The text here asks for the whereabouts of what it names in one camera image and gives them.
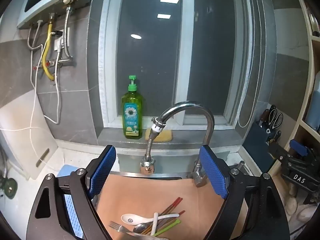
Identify steel kitchen sink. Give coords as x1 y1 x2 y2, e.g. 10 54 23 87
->
110 150 252 180

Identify wooden shelf unit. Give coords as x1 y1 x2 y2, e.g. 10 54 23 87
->
271 0 320 180

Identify white plastic cutting board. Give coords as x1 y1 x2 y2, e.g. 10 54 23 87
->
0 90 59 180

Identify dark-handled kitchen knife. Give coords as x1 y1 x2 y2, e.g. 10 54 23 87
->
259 104 275 127
265 130 282 144

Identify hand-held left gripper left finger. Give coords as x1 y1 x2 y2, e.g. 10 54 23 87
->
26 144 118 240

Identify green plastic chopstick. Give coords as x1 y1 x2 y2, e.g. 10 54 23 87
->
152 219 181 237

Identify dark blue knife block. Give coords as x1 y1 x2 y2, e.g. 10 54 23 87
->
242 123 277 178

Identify blue plastic drain basket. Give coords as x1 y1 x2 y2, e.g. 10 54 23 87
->
55 164 86 239

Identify metal water valve pipes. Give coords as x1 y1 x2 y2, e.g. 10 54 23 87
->
32 56 75 72

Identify yellow sponge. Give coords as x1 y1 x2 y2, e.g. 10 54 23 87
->
145 128 174 142

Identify white cable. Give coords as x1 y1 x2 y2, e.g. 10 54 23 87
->
0 21 50 167
35 51 62 125

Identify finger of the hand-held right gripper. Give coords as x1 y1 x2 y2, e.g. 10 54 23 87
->
268 144 313 174
289 139 316 159

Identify steel kitchen faucet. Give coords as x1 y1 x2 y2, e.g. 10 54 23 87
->
159 101 216 188

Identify metal spoon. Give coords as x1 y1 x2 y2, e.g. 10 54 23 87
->
132 221 157 234

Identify yellow gas hose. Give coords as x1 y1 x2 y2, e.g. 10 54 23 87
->
42 21 56 81

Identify metal fork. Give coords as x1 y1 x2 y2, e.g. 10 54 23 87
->
108 220 142 237

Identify metal bead chain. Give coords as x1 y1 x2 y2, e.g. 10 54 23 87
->
237 0 267 128

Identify white ceramic spoon blue print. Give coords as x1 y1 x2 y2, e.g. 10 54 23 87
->
121 213 180 226

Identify green dish soap bottle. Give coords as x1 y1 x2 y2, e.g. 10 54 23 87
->
121 75 143 140

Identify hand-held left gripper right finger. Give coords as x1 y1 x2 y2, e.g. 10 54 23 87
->
199 144 290 240

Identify metal flexible water hose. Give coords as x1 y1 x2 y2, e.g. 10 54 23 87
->
64 6 73 58
26 25 43 51

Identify white wall socket with plug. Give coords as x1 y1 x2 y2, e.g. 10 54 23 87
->
51 29 66 53

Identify black-handled kitchen scissors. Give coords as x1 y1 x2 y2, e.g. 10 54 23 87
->
267 106 284 133

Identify person's right hand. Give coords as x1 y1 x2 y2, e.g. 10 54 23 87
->
285 182 314 222

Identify light blue container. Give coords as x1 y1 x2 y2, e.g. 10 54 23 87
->
305 71 320 132

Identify flexible faucet sprayer extension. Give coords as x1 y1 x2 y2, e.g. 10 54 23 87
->
139 117 167 175

